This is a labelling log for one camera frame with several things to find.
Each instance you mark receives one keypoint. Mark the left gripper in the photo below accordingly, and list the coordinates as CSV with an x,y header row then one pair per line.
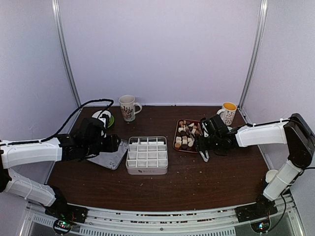
x,y
112,146

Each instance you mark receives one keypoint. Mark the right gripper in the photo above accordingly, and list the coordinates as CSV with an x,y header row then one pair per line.
x,y
200,145

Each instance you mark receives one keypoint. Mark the white handled tongs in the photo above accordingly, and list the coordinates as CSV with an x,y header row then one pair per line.
x,y
202,146

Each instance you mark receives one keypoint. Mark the bunny tin lid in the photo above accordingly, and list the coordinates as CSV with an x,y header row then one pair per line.
x,y
111,160

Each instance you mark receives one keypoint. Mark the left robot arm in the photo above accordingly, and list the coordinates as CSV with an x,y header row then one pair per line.
x,y
58,148

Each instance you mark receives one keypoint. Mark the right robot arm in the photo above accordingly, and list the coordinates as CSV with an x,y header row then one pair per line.
x,y
293,132

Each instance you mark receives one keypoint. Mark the red chocolate tray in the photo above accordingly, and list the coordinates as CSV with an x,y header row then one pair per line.
x,y
186,133

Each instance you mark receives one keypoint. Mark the white ceramic bowl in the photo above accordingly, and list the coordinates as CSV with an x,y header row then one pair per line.
x,y
104,116

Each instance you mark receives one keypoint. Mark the yellow inside floral mug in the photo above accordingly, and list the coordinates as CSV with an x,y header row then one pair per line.
x,y
227,112

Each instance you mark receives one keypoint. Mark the green saucer plate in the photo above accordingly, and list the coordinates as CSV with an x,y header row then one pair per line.
x,y
111,121

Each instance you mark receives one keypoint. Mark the seashell coral mug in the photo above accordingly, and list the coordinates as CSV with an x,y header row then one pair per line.
x,y
129,107

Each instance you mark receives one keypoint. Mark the tin box with dividers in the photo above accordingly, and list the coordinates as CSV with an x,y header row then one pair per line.
x,y
147,156

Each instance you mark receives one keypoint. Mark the white cup near base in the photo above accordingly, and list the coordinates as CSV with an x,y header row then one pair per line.
x,y
270,175

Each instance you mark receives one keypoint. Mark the front aluminium rail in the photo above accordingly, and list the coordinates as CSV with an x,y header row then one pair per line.
x,y
223,221

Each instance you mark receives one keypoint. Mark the left aluminium frame post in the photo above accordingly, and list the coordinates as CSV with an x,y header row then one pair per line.
x,y
64,52

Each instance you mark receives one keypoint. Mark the aluminium frame post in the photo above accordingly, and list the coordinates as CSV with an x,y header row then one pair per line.
x,y
64,52
255,51

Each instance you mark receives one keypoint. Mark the right aluminium frame post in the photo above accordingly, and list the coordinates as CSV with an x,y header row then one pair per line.
x,y
255,51

